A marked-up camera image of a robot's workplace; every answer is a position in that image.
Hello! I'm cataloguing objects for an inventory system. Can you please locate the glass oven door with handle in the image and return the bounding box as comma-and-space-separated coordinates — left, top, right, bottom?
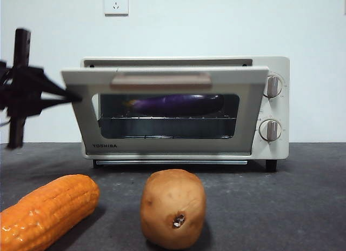
61, 65, 270, 157

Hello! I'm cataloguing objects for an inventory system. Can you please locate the silver crumb tray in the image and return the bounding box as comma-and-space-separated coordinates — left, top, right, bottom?
96, 160, 248, 166

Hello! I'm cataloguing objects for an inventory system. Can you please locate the purple eggplant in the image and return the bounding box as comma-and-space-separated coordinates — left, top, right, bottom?
126, 93, 224, 117

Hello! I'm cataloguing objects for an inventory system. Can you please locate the temperature knob with beige grip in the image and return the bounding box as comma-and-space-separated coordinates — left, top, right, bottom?
265, 75, 283, 98

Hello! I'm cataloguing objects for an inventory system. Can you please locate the cream Toshiba toaster oven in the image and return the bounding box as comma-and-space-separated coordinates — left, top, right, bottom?
80, 56, 290, 172

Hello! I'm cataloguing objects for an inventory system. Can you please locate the brown potato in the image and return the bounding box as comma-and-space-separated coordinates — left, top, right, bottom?
139, 169, 207, 250

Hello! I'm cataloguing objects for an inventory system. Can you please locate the wire oven rack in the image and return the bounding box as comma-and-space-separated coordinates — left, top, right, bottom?
98, 114, 235, 121

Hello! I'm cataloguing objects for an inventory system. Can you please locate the orange corn cob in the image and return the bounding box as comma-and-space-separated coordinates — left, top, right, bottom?
0, 174, 101, 251

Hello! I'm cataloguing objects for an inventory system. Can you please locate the timer knob with beige grip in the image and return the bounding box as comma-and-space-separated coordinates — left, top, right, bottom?
258, 120, 283, 142

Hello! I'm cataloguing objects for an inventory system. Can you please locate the white wall socket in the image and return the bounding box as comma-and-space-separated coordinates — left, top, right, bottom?
104, 0, 130, 17

